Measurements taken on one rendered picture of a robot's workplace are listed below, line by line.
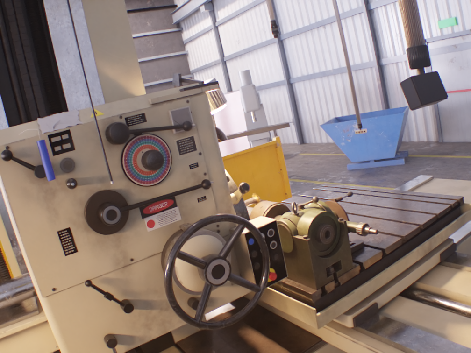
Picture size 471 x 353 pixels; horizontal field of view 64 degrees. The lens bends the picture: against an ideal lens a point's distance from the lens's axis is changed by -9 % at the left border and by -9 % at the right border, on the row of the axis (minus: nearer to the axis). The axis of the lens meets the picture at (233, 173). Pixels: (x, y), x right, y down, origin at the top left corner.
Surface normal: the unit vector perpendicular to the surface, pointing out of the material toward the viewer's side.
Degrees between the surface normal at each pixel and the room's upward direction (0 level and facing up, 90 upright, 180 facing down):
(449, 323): 0
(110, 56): 90
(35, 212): 90
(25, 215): 90
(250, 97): 90
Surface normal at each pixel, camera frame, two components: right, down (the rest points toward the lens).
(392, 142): -0.48, 0.27
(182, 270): 0.02, 0.12
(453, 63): -0.83, 0.29
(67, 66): 0.51, 0.04
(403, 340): -0.22, -0.96
